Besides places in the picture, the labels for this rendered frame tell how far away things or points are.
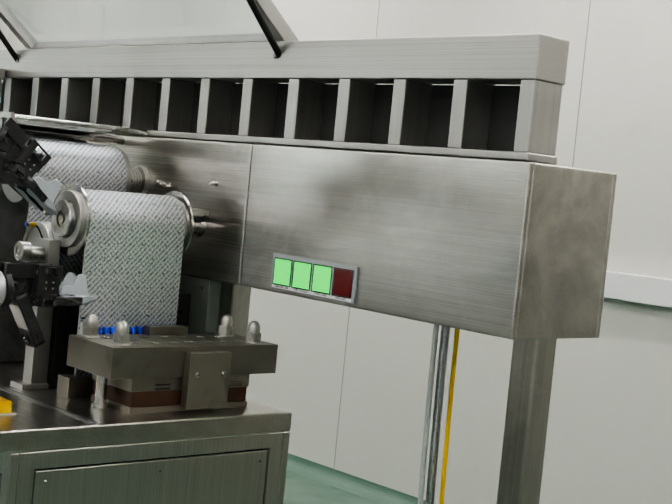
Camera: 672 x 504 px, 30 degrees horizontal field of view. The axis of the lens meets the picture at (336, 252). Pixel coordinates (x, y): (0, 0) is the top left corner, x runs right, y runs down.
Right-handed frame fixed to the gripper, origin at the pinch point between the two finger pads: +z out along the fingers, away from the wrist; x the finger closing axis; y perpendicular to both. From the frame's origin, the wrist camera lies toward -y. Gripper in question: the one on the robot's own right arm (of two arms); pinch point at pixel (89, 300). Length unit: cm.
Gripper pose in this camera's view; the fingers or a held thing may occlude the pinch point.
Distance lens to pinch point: 256.5
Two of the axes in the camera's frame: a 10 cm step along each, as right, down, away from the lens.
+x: -6.7, -1.1, 7.4
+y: 1.0, -9.9, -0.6
